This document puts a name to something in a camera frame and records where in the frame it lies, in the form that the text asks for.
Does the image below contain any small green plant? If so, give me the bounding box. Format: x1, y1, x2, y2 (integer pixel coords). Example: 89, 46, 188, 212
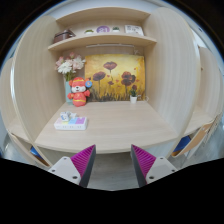
112, 26, 120, 32
84, 29, 94, 34

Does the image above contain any poppy flower painting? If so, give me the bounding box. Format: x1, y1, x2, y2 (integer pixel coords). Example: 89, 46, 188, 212
85, 54, 145, 102

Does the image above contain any white power strip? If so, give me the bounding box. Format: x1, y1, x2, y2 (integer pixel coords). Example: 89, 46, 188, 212
54, 117, 88, 130

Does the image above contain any wooden chair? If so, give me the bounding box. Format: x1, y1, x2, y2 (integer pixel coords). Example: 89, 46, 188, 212
8, 132, 51, 167
172, 114, 222, 159

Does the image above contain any wooden desk hutch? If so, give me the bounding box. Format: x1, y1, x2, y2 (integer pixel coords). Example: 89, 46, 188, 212
10, 7, 200, 164

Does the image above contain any small white potted plant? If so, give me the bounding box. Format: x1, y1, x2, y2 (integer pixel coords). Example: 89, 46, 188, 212
129, 85, 137, 104

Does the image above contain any brown box on shelf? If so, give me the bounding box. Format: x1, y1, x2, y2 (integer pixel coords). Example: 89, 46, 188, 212
53, 29, 75, 43

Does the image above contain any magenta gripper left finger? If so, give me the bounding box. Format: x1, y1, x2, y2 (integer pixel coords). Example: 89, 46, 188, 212
49, 145, 96, 187

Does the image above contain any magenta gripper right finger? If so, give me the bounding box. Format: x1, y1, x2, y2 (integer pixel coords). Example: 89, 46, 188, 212
131, 145, 177, 187

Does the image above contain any wooden chair right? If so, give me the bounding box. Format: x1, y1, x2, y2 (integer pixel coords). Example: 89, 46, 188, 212
172, 114, 222, 159

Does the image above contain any purple round clock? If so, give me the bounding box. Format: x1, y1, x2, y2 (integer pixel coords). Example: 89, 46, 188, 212
96, 25, 110, 33

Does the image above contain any light blue vase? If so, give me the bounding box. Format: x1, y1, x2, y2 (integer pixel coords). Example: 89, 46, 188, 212
65, 81, 72, 105

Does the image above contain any small green plant left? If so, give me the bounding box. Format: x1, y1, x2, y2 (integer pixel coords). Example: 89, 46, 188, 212
84, 29, 94, 34

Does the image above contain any pink white flower bouquet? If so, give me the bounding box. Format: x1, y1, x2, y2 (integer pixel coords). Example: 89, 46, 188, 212
56, 52, 85, 82

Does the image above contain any white charger plug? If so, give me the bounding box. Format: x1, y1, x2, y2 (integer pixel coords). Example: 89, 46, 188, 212
60, 111, 76, 121

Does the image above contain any red plush toy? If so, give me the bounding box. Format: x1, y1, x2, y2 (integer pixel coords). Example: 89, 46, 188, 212
67, 77, 92, 107

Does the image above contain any wooden chair left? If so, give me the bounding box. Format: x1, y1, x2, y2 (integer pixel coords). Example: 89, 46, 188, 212
8, 132, 51, 167

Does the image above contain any small green plant right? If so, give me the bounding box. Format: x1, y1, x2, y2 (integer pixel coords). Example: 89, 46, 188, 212
112, 26, 120, 32

